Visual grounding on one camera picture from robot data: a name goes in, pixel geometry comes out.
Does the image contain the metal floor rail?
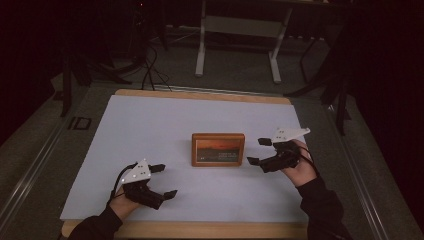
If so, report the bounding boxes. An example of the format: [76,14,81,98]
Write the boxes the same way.
[324,105,390,240]
[0,113,73,228]
[152,83,284,98]

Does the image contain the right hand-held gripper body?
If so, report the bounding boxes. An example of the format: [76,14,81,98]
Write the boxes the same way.
[260,127,311,174]

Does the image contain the wooden picture frame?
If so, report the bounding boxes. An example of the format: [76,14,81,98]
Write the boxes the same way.
[191,132,246,168]

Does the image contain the white table mat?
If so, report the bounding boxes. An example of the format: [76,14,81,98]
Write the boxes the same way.
[59,94,310,224]

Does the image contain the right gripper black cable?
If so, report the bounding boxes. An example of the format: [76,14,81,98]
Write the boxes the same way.
[298,145,320,176]

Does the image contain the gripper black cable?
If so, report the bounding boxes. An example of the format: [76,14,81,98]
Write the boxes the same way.
[298,145,320,176]
[108,162,138,205]

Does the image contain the person's left hand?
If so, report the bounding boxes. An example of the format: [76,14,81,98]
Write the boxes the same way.
[109,189,144,221]

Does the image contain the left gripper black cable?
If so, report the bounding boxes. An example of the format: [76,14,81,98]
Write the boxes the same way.
[108,162,138,205]

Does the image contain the black metal stand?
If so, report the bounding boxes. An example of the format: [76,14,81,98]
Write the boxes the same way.
[284,19,352,136]
[59,49,133,118]

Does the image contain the white metal stand frame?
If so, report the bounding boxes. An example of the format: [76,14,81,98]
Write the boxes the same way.
[194,0,294,84]

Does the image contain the black floor cables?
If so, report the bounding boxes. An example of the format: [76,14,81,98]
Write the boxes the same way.
[141,43,173,92]

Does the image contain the person's right hand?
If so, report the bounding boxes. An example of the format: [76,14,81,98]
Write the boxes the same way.
[281,139,319,188]

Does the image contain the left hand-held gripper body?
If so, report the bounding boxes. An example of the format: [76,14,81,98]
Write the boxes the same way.
[121,159,166,211]

